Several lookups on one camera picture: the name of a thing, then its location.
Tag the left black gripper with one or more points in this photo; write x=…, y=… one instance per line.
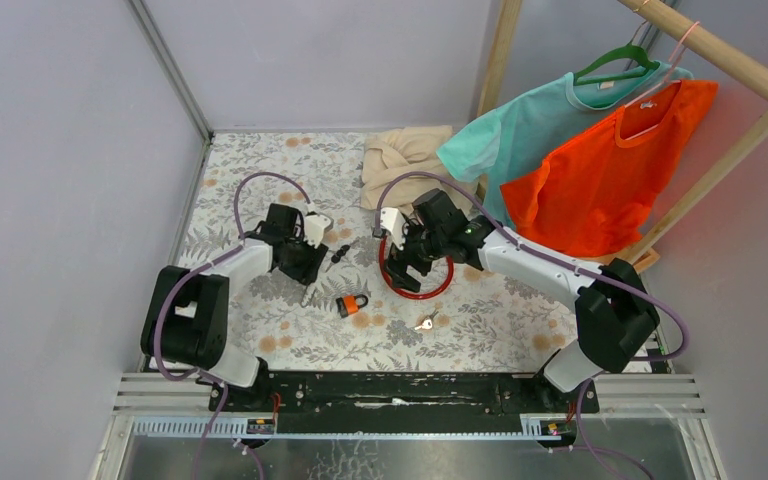
x=307, y=273

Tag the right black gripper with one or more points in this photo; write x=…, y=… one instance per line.
x=398, y=261

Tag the small black key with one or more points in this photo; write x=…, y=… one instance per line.
x=339, y=254

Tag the silver key pair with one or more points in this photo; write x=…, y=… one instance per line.
x=427, y=322

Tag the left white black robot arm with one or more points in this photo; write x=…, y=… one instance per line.
x=186, y=326

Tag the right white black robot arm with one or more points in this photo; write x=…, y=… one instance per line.
x=613, y=317

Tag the beige crumpled cloth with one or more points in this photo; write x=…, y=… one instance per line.
x=395, y=152

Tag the floral patterned mat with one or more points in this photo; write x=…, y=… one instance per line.
x=485, y=322

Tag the teal t-shirt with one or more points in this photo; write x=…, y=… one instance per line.
x=511, y=141

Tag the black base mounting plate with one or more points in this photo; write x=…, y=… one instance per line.
x=307, y=402

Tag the orange t-shirt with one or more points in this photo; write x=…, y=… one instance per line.
x=590, y=196

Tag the wooden clothes rack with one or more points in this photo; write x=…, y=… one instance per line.
x=733, y=62

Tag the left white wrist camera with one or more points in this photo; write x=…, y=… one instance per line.
x=315, y=227

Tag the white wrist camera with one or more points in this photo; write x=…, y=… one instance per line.
x=315, y=227
x=391, y=222

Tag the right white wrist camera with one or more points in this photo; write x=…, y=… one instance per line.
x=391, y=222

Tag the aluminium frame rail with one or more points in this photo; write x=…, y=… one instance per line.
x=155, y=40

